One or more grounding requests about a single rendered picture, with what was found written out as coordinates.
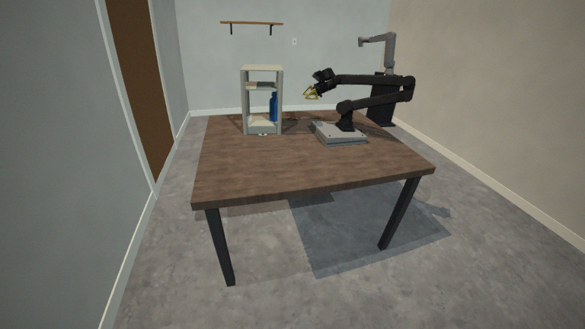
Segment blue bottle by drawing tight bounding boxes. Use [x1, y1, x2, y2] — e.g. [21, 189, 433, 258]
[270, 91, 278, 122]

